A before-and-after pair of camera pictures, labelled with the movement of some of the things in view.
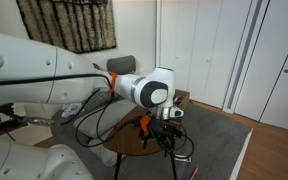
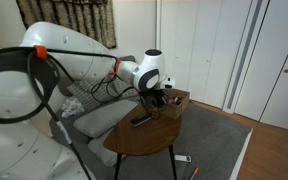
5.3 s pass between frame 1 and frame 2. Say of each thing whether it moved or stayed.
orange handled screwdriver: stayed
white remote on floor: stayed
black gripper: moved
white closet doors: stayed
